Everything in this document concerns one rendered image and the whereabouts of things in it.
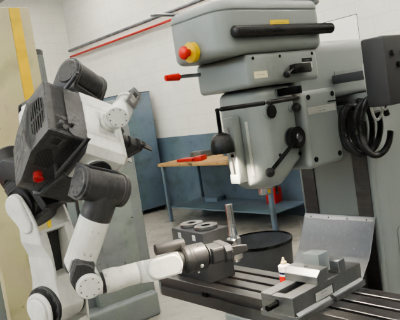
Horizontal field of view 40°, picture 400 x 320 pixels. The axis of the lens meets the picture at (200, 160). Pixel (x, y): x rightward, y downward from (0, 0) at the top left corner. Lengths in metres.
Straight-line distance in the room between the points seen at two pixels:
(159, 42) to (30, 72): 6.03
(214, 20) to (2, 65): 1.83
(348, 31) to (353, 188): 4.69
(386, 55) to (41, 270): 1.30
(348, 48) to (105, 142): 0.94
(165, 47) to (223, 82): 7.34
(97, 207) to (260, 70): 0.63
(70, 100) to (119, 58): 8.49
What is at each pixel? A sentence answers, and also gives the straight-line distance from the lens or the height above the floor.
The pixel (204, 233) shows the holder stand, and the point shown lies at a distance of 2.01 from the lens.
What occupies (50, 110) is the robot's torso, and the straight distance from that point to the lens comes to 1.62.
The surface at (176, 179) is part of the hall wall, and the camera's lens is 9.24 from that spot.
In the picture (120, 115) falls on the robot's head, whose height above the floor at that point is 1.61.
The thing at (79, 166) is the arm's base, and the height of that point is 1.48.
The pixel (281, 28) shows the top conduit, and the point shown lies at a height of 1.79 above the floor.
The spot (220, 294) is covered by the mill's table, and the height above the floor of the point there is 0.94.
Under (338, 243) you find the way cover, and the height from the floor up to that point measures 1.02.
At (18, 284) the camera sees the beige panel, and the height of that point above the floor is 0.79.
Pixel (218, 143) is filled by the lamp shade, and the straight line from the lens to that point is 1.64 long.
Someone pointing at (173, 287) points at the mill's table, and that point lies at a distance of 2.22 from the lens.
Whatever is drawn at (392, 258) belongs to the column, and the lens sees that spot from 2.12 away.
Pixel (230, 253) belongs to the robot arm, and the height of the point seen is 1.13.
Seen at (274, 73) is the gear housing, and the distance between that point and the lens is 1.73.
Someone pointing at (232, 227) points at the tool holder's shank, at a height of 1.20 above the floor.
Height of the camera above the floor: 1.59
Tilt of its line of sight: 5 degrees down
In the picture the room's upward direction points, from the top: 9 degrees counter-clockwise
